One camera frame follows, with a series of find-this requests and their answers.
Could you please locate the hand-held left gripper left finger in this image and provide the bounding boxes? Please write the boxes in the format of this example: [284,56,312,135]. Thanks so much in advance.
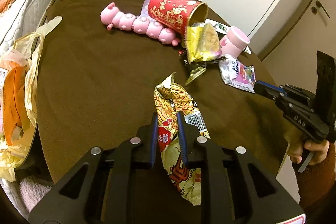
[28,112,159,224]

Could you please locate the red paper cup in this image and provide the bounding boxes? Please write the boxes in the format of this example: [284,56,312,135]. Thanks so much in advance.
[146,0,209,38]

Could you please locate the white green wrapper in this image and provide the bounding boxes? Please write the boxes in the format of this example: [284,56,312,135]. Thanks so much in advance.
[205,19,227,35]

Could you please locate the person's right hand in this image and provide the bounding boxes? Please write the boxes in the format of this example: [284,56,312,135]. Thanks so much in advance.
[285,126,330,164]

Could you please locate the small black red wrapper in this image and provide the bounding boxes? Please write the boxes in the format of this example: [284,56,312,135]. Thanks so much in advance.
[178,49,190,64]

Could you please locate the pink and silver pouch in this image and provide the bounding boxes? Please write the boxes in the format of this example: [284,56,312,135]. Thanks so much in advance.
[219,54,256,93]

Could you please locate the pink plastic cup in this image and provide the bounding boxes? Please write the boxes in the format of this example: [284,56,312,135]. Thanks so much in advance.
[220,26,251,56]

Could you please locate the person's right forearm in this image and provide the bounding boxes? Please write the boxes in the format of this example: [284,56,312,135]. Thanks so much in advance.
[294,144,336,210]

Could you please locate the yellow snack packet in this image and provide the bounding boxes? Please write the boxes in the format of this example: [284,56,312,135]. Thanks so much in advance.
[183,22,223,64]

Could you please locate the pale purple packet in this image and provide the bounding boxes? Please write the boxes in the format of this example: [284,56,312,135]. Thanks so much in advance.
[140,0,154,20]

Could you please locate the yellow plastic bag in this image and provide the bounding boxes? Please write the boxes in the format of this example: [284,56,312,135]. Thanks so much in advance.
[0,16,63,182]

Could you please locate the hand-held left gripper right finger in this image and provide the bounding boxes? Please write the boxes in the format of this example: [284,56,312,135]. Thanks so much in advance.
[176,111,305,224]

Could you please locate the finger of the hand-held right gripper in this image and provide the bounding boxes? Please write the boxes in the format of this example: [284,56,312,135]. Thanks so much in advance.
[253,81,286,104]

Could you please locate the small olive wrapper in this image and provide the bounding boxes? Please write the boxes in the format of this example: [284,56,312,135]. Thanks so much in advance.
[184,63,208,86]

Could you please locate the white quilted mattress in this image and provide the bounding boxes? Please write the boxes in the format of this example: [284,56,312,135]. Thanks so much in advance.
[0,0,54,51]

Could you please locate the pink caterpillar toy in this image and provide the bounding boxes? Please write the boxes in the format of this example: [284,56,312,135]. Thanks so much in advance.
[100,3,181,46]

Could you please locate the gold red noodle wrapper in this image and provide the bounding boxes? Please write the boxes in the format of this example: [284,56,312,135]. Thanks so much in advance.
[154,72,210,206]

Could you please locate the pink fuzzy towel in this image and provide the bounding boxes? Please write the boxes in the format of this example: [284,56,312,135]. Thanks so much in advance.
[16,177,53,214]

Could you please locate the black door handle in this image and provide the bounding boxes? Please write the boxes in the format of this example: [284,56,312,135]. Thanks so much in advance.
[312,0,330,18]

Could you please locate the orange package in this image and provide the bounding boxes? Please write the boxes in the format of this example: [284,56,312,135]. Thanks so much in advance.
[0,53,29,146]

